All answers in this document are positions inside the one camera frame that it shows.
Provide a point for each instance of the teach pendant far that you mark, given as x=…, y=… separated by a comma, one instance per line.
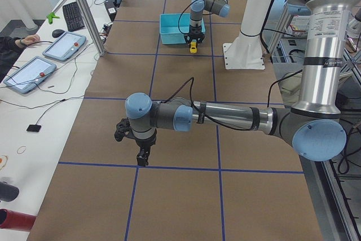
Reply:
x=65, y=46

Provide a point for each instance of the small black pad device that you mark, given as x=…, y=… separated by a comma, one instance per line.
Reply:
x=33, y=128

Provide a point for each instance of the seated person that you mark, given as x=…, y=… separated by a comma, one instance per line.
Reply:
x=11, y=49

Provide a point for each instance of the black cylinder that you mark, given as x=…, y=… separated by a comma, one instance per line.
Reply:
x=8, y=192

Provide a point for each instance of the black keyboard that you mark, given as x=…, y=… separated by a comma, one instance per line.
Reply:
x=73, y=17

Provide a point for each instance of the aluminium frame post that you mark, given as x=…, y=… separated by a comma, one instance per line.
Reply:
x=91, y=26

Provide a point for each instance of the rubber band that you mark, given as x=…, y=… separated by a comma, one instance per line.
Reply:
x=21, y=150

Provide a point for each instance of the green plastic clamp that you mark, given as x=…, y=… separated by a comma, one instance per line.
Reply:
x=51, y=16

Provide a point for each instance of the black computer mouse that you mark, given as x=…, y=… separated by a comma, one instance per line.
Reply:
x=57, y=33

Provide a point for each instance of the red cylinder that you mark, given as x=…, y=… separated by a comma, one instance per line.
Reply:
x=16, y=220

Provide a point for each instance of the turquoise plastic bin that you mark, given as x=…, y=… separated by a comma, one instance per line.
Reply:
x=172, y=26

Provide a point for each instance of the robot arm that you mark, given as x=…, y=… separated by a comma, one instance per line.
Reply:
x=197, y=7
x=311, y=126

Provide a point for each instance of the teach pendant near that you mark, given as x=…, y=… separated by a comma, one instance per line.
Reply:
x=30, y=76

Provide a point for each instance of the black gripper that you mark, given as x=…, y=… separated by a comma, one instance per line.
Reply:
x=145, y=141
x=195, y=30

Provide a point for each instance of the teach pendant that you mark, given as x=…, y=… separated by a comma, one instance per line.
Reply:
x=65, y=46
x=30, y=76

